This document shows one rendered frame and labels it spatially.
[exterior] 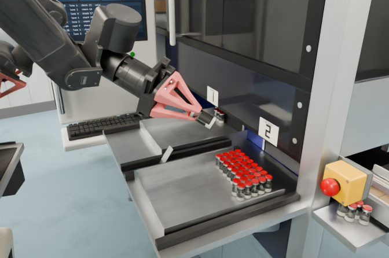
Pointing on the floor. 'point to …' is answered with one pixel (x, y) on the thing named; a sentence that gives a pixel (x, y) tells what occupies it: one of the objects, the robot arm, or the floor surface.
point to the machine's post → (330, 96)
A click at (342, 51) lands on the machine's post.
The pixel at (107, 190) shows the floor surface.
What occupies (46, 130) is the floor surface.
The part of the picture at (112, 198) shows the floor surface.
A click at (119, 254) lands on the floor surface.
